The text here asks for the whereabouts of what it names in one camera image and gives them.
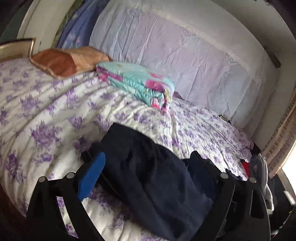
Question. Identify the purple floral white bedspread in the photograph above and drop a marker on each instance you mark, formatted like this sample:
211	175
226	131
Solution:
46	124

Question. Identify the red garment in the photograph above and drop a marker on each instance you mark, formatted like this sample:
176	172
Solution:
246	167

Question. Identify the blue jeans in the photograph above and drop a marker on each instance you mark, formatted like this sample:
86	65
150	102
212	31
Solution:
256	168

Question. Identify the blue floral fabric behind headboard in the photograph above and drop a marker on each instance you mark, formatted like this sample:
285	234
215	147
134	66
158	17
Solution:
77	26

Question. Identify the dark navy pants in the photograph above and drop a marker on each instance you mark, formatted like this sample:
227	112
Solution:
152	181

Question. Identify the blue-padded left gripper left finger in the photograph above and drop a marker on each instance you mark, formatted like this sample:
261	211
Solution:
44	218

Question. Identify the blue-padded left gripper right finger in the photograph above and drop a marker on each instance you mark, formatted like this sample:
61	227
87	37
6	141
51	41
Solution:
238	211

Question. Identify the orange brown pillow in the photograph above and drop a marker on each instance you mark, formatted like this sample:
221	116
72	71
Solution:
62	64

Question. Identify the grey folded garment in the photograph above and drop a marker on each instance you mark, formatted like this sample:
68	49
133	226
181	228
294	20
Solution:
266	191

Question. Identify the wooden gold bed frame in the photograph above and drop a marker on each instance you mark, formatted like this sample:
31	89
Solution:
20	48

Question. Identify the checkered beige curtain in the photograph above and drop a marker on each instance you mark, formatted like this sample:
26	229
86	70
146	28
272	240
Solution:
279	146

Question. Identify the folded teal pink floral blanket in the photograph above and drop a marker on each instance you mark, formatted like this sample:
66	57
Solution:
152	88

